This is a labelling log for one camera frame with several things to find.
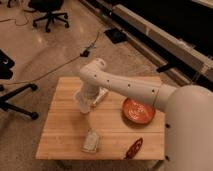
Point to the black floor plate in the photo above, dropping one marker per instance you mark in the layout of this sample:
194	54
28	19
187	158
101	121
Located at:
115	35

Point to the black office chair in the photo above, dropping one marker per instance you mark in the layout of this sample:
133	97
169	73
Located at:
50	9

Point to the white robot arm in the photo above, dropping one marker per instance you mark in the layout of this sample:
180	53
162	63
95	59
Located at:
188	114

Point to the orange ceramic bowl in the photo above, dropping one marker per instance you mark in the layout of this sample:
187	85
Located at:
136	112

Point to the white ceramic cup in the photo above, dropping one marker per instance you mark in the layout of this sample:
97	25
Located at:
84	107

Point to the white long rail beam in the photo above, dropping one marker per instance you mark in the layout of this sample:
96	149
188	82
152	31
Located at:
180	32

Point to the black floor plug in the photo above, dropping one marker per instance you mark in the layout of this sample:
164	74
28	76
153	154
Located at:
85	53

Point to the white wrapped packet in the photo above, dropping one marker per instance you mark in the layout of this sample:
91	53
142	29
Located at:
91	142

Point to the wooden table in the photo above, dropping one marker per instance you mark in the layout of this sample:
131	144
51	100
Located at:
66	127

